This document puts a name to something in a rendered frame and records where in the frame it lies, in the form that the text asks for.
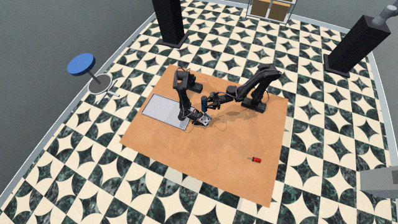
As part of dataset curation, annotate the blue electric screwdriver barrel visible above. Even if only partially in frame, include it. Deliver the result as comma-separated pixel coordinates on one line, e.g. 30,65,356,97
201,96,207,115

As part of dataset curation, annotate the red screwdriver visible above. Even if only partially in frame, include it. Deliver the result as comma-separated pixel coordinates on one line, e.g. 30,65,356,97
252,157,261,163

